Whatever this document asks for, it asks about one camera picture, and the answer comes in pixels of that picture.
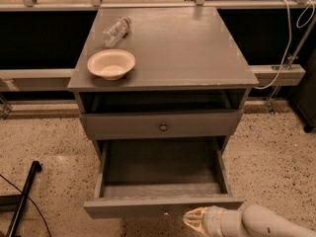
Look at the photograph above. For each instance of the black metal stand leg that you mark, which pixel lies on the black metal stand leg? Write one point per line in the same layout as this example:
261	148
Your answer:
16	203

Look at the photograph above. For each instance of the grey drawer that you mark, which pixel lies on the grey drawer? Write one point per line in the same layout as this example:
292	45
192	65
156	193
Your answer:
160	125
156	177

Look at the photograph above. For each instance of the white paper bowl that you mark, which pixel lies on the white paper bowl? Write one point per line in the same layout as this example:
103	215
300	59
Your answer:
111	64

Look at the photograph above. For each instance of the clear plastic water bottle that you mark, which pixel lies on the clear plastic water bottle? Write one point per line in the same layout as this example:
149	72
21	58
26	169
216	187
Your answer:
116	31

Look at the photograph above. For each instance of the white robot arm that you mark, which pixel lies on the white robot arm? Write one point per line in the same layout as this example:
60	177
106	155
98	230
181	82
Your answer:
253	221

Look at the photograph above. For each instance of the grey wooden drawer cabinet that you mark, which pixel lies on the grey wooden drawer cabinet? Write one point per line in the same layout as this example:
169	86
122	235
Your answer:
185	61

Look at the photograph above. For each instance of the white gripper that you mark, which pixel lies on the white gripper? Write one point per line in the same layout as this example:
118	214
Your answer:
213	221

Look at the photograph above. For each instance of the dark cabinet on wheels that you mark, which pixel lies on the dark cabinet on wheels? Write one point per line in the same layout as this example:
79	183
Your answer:
303	96

